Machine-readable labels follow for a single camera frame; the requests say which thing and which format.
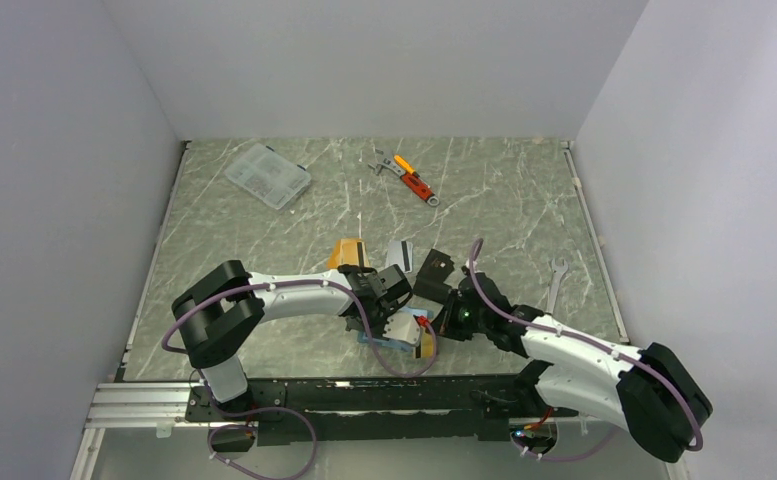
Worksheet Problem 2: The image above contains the orange credit cards stack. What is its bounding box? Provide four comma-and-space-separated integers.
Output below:
327, 238, 371, 269

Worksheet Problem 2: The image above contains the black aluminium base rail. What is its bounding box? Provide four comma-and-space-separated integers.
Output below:
86, 368, 596, 454

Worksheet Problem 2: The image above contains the silver open-end wrench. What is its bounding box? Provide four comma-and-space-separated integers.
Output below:
546, 258, 569, 314

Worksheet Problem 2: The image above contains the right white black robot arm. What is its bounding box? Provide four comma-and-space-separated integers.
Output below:
433, 273, 714, 463

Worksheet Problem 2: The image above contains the red adjustable wrench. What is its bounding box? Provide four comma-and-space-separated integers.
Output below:
369, 148, 440, 207

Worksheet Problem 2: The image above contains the black card case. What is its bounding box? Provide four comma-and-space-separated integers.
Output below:
413, 249, 455, 304

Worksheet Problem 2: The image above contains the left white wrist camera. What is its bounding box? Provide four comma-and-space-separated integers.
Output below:
383, 309, 429, 351

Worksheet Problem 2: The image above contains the clear plastic organizer box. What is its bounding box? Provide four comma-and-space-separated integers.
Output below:
224, 144, 312, 210

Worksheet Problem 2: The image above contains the silver grey card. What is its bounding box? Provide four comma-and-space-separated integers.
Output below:
386, 240, 414, 273

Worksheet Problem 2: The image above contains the blue card holder wallet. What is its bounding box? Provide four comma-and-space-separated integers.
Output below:
374, 307, 432, 352

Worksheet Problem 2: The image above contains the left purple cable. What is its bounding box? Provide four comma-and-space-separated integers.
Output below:
159, 278, 440, 480

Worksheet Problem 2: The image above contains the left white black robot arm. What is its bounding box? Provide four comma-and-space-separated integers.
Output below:
171, 260, 422, 420

